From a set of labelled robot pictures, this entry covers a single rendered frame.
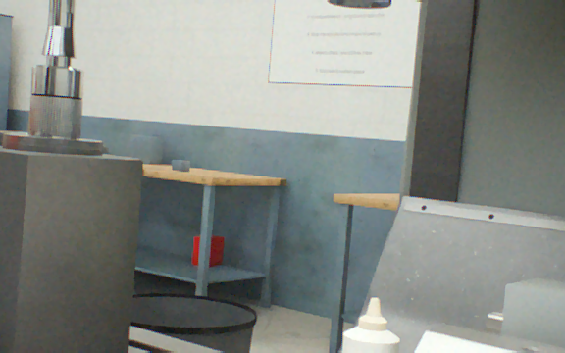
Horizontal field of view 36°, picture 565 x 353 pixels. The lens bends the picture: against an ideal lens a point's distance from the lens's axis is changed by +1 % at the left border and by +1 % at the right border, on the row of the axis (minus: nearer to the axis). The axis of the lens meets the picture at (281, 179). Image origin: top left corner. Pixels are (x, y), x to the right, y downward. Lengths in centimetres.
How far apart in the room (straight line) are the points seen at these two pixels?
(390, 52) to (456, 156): 457
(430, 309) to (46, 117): 45
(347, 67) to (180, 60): 152
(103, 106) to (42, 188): 654
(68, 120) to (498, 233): 47
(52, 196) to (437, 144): 46
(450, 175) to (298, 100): 495
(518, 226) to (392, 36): 465
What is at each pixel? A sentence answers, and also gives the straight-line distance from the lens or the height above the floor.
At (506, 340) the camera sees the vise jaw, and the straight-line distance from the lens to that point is 55.
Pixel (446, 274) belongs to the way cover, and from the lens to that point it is 98.
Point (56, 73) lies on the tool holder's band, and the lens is 82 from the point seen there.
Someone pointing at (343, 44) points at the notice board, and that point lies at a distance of 577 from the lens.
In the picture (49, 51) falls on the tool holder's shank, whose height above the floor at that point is 124.
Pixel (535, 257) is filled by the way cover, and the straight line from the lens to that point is 95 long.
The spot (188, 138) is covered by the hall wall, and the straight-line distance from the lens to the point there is 657.
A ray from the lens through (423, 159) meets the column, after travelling 103.
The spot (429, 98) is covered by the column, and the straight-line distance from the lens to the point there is 103.
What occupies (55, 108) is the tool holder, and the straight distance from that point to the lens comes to 82.
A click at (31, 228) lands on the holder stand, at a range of 77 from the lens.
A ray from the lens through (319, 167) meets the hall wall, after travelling 580.
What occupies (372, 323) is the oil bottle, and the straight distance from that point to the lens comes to 63.
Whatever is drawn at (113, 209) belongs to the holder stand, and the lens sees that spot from 82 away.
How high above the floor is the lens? 118
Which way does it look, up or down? 3 degrees down
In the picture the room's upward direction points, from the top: 5 degrees clockwise
